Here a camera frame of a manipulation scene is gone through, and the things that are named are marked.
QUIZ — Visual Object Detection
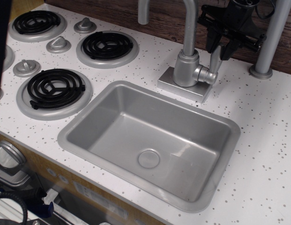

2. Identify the stove burner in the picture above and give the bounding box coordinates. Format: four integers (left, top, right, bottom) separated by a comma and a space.
76, 31, 139, 69
3, 45, 15, 71
16, 68, 93, 121
8, 10, 67, 43

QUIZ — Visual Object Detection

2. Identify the grey stove knob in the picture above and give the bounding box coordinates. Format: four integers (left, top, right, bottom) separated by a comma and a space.
13, 60, 41, 78
46, 36, 71, 54
74, 17, 97, 34

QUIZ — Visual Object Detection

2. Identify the front left stove burner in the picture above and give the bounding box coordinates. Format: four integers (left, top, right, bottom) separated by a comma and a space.
3, 45, 15, 71

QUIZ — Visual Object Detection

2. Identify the wooden toy kitchen front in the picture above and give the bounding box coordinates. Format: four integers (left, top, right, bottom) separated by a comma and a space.
0, 134, 163, 225

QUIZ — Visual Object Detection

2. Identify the black cable bottom left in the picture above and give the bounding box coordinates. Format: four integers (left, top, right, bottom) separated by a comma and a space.
0, 188, 47, 221

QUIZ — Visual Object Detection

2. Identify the dark foreground post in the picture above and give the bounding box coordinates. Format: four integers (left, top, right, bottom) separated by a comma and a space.
0, 0, 12, 83

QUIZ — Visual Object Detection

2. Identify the grey stove knob middle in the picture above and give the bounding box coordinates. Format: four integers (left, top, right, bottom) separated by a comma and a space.
46, 36, 71, 54

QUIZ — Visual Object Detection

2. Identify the grey stove knob back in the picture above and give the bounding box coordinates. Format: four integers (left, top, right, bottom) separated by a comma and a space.
74, 17, 97, 34

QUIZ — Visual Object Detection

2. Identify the grey plastic sink basin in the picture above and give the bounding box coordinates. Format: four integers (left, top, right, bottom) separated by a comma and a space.
58, 81, 240, 213

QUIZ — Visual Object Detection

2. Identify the grey support pole with base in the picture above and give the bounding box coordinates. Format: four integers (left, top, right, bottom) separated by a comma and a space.
249, 0, 291, 80

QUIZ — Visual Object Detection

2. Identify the silver faucet lever handle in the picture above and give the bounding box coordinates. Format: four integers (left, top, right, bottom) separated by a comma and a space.
193, 43, 224, 85

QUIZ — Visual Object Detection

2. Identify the silver oven dial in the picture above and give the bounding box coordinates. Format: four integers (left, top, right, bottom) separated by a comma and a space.
0, 141, 26, 176

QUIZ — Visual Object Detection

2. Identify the back right stove burner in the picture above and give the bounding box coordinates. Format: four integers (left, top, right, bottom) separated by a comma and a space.
76, 31, 139, 69

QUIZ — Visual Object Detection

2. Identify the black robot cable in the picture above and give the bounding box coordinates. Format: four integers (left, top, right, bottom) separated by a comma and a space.
254, 0, 277, 19

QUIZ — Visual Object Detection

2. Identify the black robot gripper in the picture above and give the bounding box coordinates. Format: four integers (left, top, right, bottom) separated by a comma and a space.
198, 0, 266, 60

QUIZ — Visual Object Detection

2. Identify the grey stove knob front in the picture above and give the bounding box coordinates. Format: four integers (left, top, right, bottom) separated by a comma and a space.
13, 60, 41, 78

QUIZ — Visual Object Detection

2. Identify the front right stove burner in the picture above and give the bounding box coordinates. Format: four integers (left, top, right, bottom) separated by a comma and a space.
16, 68, 93, 121

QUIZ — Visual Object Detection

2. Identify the silver toy faucet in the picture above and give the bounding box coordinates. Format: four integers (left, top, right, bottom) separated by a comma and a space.
138, 0, 214, 104

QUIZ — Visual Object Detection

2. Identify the back left stove burner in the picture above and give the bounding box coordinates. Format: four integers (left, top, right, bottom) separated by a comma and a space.
8, 10, 67, 43

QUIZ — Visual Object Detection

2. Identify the grey stove knob left edge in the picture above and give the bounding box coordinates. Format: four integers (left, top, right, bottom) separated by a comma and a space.
0, 88, 3, 100

